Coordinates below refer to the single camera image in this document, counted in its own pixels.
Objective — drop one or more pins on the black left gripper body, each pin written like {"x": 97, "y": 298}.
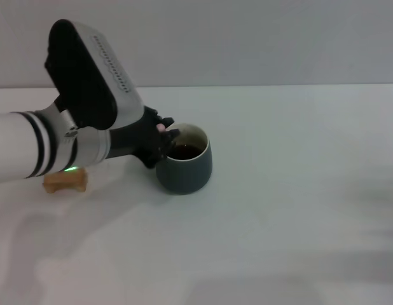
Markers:
{"x": 136, "y": 139}

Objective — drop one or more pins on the dark grey ceramic cup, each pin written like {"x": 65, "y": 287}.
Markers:
{"x": 183, "y": 174}

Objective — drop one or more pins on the light wooden block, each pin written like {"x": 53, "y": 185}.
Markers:
{"x": 66, "y": 182}

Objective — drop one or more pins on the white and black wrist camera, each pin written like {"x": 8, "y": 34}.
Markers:
{"x": 88, "y": 73}

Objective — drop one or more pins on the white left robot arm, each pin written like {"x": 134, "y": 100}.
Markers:
{"x": 31, "y": 146}

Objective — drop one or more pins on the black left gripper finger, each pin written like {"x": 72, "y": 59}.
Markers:
{"x": 168, "y": 122}
{"x": 169, "y": 139}

